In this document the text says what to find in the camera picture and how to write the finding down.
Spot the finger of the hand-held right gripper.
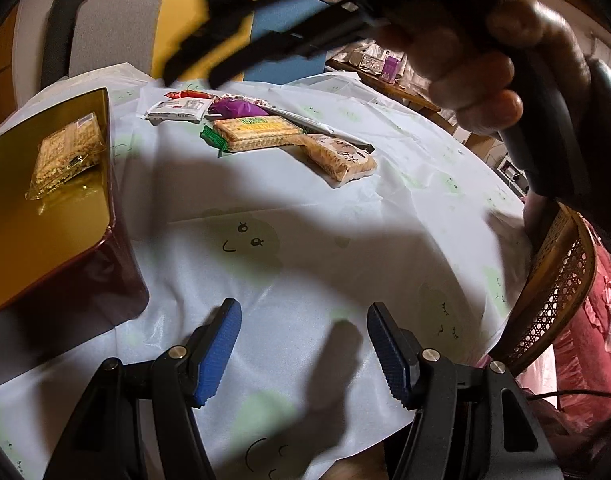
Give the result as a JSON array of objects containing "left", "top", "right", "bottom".
[
  {"left": 208, "top": 10, "right": 386, "bottom": 88},
  {"left": 163, "top": 0, "right": 266, "bottom": 86}
]

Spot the blue cushion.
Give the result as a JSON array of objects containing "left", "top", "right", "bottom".
[{"left": 243, "top": 0, "right": 336, "bottom": 84}]

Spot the red snack packet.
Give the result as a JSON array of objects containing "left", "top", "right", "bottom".
[{"left": 164, "top": 89, "right": 217, "bottom": 103}]

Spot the clear cookie packet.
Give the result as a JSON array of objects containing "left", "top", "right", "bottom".
[{"left": 298, "top": 132, "right": 379, "bottom": 184}]

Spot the small silver box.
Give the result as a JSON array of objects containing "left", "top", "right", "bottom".
[{"left": 358, "top": 52, "right": 386, "bottom": 74}]

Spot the pink flowered snack packet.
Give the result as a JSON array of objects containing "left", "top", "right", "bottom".
[{"left": 266, "top": 105, "right": 376, "bottom": 153}]

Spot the white snack packet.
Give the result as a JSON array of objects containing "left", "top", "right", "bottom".
[{"left": 144, "top": 97, "right": 214, "bottom": 124}]

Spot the pink cloth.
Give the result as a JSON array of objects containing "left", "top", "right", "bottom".
[{"left": 515, "top": 220, "right": 611, "bottom": 466}]

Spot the cardboard box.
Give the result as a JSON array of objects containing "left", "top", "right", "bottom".
[{"left": 455, "top": 127, "right": 506, "bottom": 162}]

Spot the person's right hand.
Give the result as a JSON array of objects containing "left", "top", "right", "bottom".
[{"left": 378, "top": 0, "right": 592, "bottom": 133}]

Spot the grey office chair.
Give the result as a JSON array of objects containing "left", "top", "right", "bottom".
[{"left": 40, "top": 0, "right": 176, "bottom": 87}]

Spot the wicker chair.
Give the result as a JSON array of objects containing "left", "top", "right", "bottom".
[{"left": 490, "top": 202, "right": 599, "bottom": 376}]

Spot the wooden side table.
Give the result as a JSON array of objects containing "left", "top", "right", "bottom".
[{"left": 325, "top": 55, "right": 442, "bottom": 113}]

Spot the purple snack packet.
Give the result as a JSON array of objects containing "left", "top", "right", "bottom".
[{"left": 208, "top": 96, "right": 272, "bottom": 121}]

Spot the clear cracker packet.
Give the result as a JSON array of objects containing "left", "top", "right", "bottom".
[{"left": 26, "top": 112, "right": 109, "bottom": 201}]

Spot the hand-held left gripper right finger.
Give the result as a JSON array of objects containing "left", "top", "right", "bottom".
[{"left": 368, "top": 302, "right": 561, "bottom": 480}]

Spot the black cable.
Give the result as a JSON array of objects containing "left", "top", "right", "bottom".
[{"left": 525, "top": 389, "right": 611, "bottom": 402}]

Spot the yellow cushion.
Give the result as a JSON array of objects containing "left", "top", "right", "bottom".
[{"left": 153, "top": 0, "right": 256, "bottom": 82}]

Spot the green cracker packet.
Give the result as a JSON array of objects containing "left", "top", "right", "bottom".
[{"left": 200, "top": 116, "right": 306, "bottom": 154}]

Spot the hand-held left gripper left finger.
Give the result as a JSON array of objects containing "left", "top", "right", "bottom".
[{"left": 43, "top": 298, "right": 242, "bottom": 480}]

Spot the white cloud-print tablecloth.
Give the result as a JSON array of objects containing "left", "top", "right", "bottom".
[{"left": 0, "top": 62, "right": 531, "bottom": 480}]

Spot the dark red gold-lined box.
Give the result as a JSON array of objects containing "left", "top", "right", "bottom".
[{"left": 0, "top": 87, "right": 151, "bottom": 321}]

